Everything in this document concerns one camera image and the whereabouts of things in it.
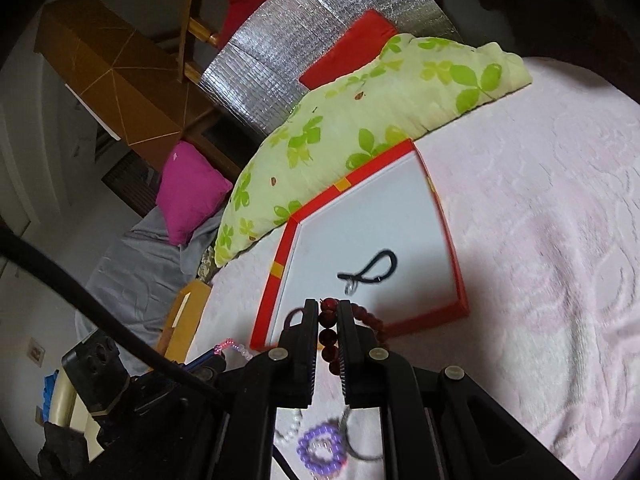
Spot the grey bed sheet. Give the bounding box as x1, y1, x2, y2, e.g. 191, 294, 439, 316
75, 204, 227, 357

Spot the green leaf print pillow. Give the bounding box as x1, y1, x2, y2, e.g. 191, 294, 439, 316
213, 33, 534, 269

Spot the purple bead bracelet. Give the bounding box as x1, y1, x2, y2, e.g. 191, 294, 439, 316
297, 422, 349, 476

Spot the wooden chair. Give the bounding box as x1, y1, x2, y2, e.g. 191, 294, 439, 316
176, 0, 235, 86

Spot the silver foil mat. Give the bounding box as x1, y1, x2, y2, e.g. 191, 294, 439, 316
199, 0, 454, 142

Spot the black cable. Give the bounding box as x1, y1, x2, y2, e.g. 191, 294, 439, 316
0, 227, 228, 406

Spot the red bead bracelet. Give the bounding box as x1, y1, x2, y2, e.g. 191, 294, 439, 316
319, 297, 392, 362

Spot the thin black bracelet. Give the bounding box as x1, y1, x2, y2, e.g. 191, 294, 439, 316
340, 409, 385, 462

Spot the red cloth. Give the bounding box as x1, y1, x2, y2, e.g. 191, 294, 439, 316
219, 0, 303, 52

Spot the clear and pink bead bracelet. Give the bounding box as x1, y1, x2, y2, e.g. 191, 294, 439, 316
214, 338, 254, 362

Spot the white bead bracelet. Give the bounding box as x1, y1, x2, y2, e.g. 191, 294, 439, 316
274, 409, 304, 444

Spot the red cushion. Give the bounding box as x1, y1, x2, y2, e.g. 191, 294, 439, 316
298, 9, 399, 91

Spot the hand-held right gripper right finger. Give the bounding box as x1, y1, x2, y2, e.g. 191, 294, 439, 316
338, 300, 577, 480

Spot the brown wooden cabinet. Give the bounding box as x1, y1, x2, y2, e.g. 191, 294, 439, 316
33, 0, 217, 149

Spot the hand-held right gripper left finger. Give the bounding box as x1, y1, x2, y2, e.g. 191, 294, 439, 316
216, 299, 320, 480

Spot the red shallow box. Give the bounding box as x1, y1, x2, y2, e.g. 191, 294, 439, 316
250, 137, 471, 353

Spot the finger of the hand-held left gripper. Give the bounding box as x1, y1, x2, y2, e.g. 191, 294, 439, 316
185, 352, 226, 386

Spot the pink textured blanket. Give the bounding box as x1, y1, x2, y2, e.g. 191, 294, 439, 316
184, 55, 640, 480

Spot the black cord with metal ring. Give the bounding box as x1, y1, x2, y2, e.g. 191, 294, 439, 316
337, 249, 399, 296

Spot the wooden table frame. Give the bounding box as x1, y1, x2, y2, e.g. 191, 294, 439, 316
179, 109, 247, 182

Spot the magenta pillow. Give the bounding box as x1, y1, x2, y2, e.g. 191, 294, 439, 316
155, 140, 234, 246

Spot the yellow cardboard box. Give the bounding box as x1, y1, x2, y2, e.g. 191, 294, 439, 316
157, 280, 214, 362

